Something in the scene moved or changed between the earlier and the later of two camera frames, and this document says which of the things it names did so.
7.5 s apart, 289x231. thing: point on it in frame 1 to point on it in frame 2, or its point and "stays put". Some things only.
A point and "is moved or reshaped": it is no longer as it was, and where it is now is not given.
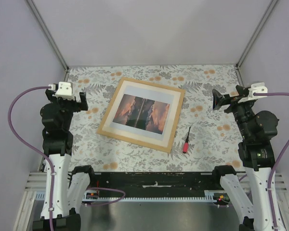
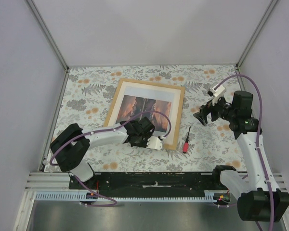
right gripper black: [219, 99] to [204, 110]
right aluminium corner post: [271, 5] stays put
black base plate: [156, 184] stays put
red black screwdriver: [186, 147] stays put
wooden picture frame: [163, 142] is moved or reshaped
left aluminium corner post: [47, 32] stays put
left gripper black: [78, 106] to [144, 145]
